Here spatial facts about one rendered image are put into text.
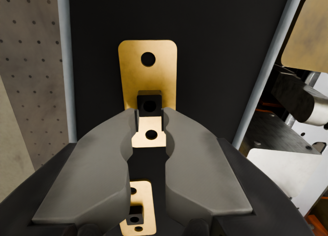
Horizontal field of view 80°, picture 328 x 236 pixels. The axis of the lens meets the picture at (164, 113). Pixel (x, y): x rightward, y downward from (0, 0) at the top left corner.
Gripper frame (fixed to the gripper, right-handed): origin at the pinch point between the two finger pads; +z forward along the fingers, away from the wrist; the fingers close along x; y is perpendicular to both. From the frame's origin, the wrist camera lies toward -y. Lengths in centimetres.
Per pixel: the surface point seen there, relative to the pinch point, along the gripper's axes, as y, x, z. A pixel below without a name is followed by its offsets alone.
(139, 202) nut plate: 11.0, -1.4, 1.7
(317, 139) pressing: 16.4, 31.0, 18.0
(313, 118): 5.2, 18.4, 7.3
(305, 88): 3.3, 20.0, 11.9
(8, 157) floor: 100, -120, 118
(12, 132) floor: 76, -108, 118
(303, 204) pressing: 35, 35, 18
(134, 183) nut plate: 8.4, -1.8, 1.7
